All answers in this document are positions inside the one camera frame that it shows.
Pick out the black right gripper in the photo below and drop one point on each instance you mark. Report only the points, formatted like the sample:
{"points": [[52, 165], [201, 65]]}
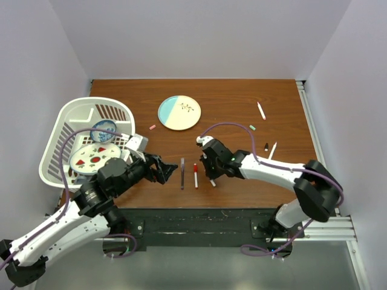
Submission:
{"points": [[211, 175]]}

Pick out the red marker pen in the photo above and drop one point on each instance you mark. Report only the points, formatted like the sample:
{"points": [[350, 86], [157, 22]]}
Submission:
{"points": [[195, 172]]}

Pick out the watermelon patterned plate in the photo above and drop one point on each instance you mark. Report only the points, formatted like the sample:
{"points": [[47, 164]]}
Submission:
{"points": [[90, 158]]}

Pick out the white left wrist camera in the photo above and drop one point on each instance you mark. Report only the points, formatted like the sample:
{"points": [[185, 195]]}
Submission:
{"points": [[137, 145]]}

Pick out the white plastic dish basket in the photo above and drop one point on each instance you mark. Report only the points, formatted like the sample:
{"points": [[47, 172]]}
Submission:
{"points": [[78, 114]]}

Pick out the purple pen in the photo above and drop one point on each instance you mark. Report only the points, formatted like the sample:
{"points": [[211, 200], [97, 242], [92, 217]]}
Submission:
{"points": [[182, 164]]}

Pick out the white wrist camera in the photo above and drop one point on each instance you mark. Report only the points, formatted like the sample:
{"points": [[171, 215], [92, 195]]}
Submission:
{"points": [[137, 145], [203, 140]]}

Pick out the blue patterned bowl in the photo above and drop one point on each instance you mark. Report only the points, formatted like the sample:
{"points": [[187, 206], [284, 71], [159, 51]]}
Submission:
{"points": [[103, 131]]}

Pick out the cream and teal plate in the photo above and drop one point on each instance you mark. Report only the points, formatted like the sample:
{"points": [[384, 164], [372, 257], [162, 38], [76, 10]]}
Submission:
{"points": [[179, 112]]}

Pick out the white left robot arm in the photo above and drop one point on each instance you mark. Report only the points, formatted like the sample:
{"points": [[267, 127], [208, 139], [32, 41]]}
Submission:
{"points": [[90, 213]]}

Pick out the pink marker pen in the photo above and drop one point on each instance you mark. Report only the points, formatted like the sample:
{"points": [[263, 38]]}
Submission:
{"points": [[261, 111]]}

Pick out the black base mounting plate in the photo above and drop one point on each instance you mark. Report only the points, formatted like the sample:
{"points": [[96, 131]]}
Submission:
{"points": [[196, 227]]}

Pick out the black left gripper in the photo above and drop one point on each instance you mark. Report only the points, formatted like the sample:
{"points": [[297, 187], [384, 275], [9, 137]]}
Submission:
{"points": [[163, 170]]}

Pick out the white black-tip marker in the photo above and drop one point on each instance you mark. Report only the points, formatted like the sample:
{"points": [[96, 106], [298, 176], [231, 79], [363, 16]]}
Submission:
{"points": [[272, 151]]}

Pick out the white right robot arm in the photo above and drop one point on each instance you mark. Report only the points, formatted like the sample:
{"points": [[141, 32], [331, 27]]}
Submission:
{"points": [[317, 192]]}

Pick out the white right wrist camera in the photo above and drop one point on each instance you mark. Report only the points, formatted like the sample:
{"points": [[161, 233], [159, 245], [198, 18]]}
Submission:
{"points": [[203, 140]]}

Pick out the aluminium frame rail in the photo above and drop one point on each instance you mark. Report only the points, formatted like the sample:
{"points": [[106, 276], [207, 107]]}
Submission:
{"points": [[338, 228]]}

